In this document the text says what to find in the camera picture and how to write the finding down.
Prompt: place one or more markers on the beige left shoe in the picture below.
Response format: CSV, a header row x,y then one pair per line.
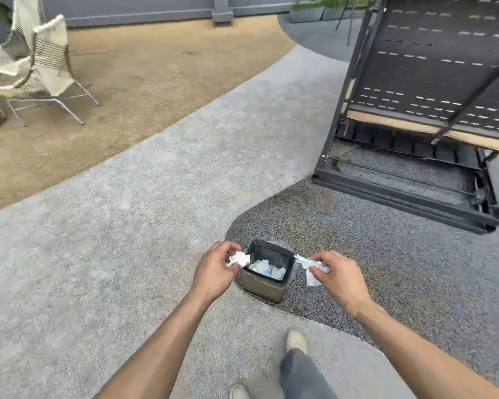
x,y
238,392

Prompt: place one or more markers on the thin black metal stand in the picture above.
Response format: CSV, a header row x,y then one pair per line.
x,y
351,20

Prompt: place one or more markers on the black perforated metal frame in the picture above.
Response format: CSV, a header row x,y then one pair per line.
x,y
432,58

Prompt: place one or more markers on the small beige trash bin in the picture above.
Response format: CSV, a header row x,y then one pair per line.
x,y
264,288

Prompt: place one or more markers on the grey pillar base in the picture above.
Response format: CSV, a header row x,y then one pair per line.
x,y
222,10

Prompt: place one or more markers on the person's right forearm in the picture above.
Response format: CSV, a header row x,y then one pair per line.
x,y
416,353

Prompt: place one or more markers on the grey jeans leg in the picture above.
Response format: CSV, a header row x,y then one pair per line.
x,y
303,376

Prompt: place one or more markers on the white plastic trash bag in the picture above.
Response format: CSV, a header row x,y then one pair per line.
x,y
240,259

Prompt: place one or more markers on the beige right shoe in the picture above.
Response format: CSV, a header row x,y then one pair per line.
x,y
296,342

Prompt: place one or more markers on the person's right hand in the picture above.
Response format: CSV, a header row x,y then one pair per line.
x,y
345,284

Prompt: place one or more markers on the beige shoe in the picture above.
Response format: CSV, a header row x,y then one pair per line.
x,y
296,342
238,392

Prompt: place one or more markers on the crumpled paper waste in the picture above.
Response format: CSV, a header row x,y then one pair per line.
x,y
270,270

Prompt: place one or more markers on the beige wooden board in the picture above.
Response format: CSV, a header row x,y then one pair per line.
x,y
399,124

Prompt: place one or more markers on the grey concrete planter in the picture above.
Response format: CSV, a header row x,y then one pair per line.
x,y
312,11

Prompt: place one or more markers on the person's left hand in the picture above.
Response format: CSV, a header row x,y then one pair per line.
x,y
210,272

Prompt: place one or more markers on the person's left fingers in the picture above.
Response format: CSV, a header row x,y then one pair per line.
x,y
224,247

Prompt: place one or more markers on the person's left forearm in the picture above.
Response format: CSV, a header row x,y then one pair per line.
x,y
162,344

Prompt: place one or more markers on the person's right fingers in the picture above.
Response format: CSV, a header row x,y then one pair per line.
x,y
322,257

